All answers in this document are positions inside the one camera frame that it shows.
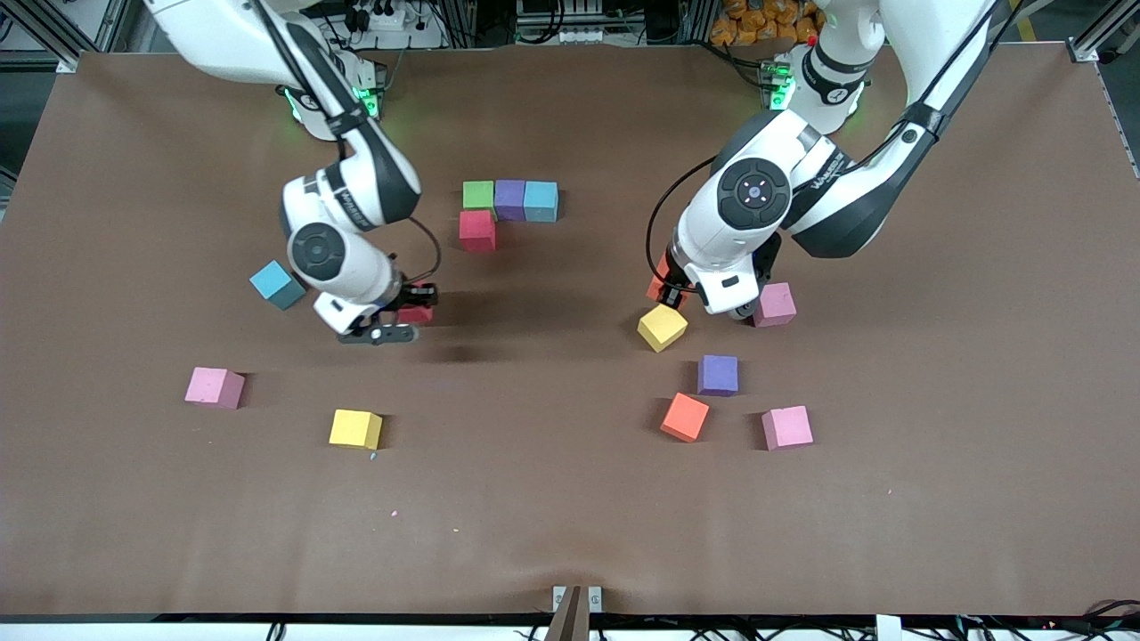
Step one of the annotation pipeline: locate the bag of orange items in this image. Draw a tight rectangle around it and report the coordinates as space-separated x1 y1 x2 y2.
711 0 825 47

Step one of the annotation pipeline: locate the orange foam cube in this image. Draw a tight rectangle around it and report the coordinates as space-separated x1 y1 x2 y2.
644 252 680 308
660 393 712 443

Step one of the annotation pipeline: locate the white rack equipment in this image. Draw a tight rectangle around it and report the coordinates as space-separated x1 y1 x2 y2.
515 0 644 45

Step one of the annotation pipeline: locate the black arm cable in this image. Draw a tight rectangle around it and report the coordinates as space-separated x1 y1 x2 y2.
644 0 1018 296
408 216 443 288

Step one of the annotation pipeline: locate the aluminium frame profile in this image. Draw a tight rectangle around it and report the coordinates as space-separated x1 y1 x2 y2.
1067 0 1140 63
0 0 121 74

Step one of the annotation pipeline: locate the pink foam cube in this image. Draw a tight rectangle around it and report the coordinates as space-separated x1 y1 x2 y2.
761 405 815 451
753 282 798 329
184 367 246 410

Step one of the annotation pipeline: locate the metal table edge bracket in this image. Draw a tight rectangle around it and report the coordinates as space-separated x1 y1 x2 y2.
545 585 604 641

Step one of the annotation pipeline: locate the white power strip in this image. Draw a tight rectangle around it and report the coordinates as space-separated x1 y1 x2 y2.
346 0 436 33

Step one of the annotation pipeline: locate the yellow foam cube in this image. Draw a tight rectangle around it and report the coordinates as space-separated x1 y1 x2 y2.
637 304 689 353
329 409 384 450

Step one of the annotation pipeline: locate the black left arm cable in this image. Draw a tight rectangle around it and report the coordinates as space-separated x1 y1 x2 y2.
644 0 1018 296

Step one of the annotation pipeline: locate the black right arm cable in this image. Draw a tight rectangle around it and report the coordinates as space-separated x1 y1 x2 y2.
408 216 443 288

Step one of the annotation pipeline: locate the light blue foam cube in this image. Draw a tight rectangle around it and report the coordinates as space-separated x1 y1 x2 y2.
524 182 560 223
249 260 306 311

